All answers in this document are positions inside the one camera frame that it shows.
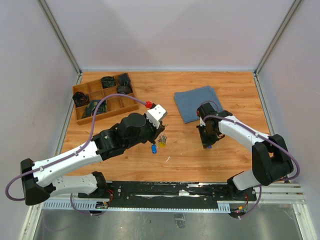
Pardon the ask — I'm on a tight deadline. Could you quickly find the key with dark blue tag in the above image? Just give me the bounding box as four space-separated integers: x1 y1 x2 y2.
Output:
151 144 158 154

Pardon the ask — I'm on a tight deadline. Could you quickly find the rolled brown-black tie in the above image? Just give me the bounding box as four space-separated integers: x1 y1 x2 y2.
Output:
116 85 133 95

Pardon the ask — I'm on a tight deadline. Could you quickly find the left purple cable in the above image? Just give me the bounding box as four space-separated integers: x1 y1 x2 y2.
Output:
4 94 151 217

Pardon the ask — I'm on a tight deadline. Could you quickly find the rolled tie with red pattern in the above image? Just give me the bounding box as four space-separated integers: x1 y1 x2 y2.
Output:
72 91 90 108

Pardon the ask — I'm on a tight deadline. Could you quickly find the wooden compartment tray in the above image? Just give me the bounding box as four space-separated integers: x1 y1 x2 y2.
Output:
72 72 140 126

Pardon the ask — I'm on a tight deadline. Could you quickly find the blue green patterned tie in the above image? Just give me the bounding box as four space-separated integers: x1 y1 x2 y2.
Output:
81 100 107 119

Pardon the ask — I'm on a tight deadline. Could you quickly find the rolled dark tie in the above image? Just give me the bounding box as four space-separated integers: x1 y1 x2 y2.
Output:
100 76 116 89

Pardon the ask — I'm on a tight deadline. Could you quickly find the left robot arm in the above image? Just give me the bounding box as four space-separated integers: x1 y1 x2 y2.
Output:
20 110 166 206

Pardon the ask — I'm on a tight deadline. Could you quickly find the rolled black tie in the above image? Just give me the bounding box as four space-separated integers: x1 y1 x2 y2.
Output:
118 73 131 87

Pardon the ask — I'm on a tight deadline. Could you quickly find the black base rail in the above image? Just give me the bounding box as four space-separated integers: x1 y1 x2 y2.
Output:
76 181 257 210

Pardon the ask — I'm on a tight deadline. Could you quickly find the folded blue towel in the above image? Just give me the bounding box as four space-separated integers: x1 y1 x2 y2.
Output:
173 86 223 124

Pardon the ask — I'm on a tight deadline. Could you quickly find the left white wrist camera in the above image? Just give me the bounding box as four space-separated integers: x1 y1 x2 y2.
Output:
146 104 168 129

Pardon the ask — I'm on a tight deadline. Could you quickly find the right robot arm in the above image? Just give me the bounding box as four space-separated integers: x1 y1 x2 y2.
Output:
196 102 295 200

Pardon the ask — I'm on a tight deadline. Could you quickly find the large keyring with tagged keys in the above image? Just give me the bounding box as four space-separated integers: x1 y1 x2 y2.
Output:
157 124 168 148

